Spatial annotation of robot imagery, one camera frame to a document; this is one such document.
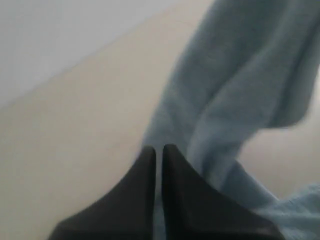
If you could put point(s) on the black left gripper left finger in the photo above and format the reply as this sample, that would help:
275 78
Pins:
124 213

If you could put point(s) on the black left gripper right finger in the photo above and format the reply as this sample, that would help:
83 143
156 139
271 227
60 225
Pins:
193 210

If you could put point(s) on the light blue terry towel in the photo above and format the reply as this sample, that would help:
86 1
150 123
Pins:
251 65

